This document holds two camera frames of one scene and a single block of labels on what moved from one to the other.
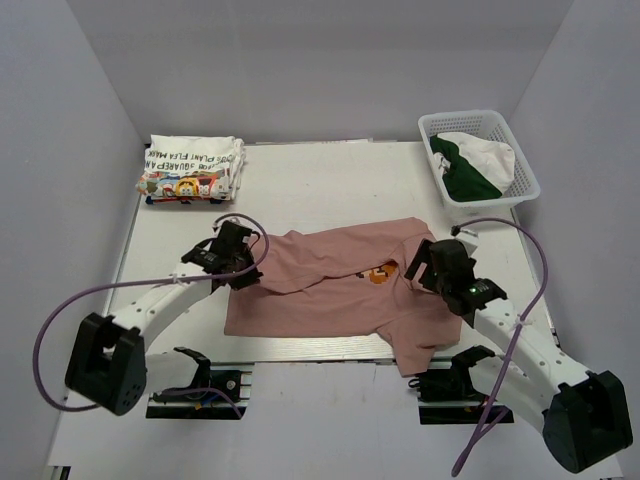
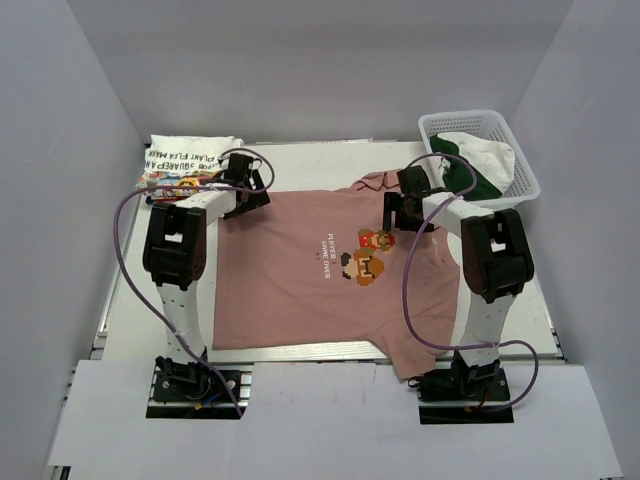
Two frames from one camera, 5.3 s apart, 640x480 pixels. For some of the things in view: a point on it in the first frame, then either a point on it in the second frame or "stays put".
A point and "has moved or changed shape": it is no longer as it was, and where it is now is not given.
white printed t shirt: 191,168 stays put
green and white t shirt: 473,169 stays put
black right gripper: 427,265 to 392,212
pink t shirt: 346,283 has moved or changed shape
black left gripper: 241,257 to 255,195
